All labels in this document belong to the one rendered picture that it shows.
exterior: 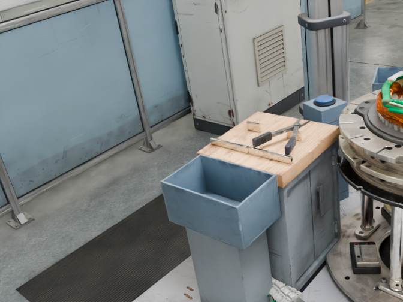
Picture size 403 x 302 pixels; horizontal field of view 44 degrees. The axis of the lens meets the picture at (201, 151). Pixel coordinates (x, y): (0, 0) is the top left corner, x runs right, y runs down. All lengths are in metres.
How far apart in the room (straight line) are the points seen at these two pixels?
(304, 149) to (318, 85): 0.45
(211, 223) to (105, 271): 1.63
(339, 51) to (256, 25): 1.97
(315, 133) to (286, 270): 0.26
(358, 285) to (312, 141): 0.29
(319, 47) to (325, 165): 0.41
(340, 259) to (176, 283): 0.34
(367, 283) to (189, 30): 2.48
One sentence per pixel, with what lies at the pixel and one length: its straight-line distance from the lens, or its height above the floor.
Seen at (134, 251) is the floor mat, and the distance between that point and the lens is 2.47.
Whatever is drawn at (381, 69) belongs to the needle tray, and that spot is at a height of 1.06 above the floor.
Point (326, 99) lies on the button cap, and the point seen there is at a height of 1.04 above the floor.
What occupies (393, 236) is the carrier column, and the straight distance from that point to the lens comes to 0.91.
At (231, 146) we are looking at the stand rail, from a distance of 0.91.
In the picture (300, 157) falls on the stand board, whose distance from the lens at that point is 0.86.
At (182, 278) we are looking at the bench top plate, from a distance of 1.08.
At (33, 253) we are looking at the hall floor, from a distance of 2.73.
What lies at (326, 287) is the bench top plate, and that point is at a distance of 1.02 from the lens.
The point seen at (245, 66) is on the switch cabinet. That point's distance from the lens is 3.20.
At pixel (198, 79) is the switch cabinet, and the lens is 3.34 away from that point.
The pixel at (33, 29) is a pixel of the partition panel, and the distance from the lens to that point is 2.86.
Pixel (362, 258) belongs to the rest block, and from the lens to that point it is 1.00.
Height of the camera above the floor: 1.49
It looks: 27 degrees down
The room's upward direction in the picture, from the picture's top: 10 degrees counter-clockwise
